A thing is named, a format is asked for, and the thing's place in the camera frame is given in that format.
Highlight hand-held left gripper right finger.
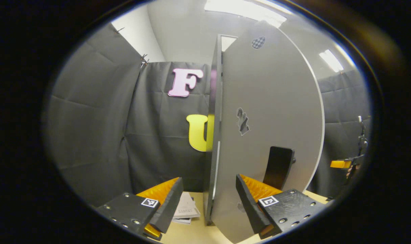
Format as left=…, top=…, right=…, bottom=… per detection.
left=235, top=174, right=331, bottom=240

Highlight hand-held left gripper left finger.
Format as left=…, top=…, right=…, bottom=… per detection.
left=96, top=177, right=184, bottom=242

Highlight grey shoe cabinet door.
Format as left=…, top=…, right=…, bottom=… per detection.
left=211, top=20, right=326, bottom=244

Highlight grey shoe cabinet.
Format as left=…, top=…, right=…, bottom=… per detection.
left=204, top=34, right=238, bottom=226

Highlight white paper booklet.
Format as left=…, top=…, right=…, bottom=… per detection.
left=173, top=191, right=201, bottom=225

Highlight black backdrop cloth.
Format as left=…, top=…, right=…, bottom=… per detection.
left=307, top=69, right=372, bottom=199
left=44, top=24, right=215, bottom=208

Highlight ceiling light panel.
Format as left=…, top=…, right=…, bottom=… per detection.
left=204, top=0, right=293, bottom=28
left=319, top=49, right=344, bottom=73

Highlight black door handle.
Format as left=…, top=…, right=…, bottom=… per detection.
left=262, top=146, right=296, bottom=190

